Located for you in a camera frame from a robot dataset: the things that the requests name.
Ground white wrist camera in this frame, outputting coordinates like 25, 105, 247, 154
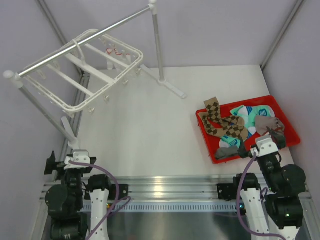
250, 135, 279, 157
63, 150, 90, 170

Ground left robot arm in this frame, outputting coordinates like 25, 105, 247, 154
44, 150, 121, 240

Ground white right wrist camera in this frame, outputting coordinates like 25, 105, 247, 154
250, 135, 279, 157

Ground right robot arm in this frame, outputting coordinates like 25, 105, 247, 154
233, 128, 306, 240

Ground purple cable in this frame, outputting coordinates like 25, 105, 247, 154
68, 159, 132, 240
235, 152, 291, 240

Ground metal drying rack stand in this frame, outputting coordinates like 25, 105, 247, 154
3, 0, 187, 150

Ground red plastic tray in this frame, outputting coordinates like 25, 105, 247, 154
195, 95, 301, 164

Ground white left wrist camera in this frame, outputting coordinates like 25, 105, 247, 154
63, 150, 90, 170

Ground teal white sock upper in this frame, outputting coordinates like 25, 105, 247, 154
230, 105, 275, 138

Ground white clip drying hanger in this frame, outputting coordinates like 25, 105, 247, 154
22, 29, 144, 118

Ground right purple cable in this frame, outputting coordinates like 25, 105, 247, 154
235, 152, 291, 240

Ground grey sock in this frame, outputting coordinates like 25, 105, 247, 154
214, 146, 238, 160

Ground taupe sock red stripes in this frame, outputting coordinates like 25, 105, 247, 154
254, 115, 285, 136

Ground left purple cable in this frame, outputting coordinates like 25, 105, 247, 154
68, 159, 132, 240

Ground brown argyle sock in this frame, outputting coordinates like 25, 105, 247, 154
197, 97, 245, 130
202, 118, 249, 140

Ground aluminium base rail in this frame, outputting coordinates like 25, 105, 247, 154
39, 174, 312, 213

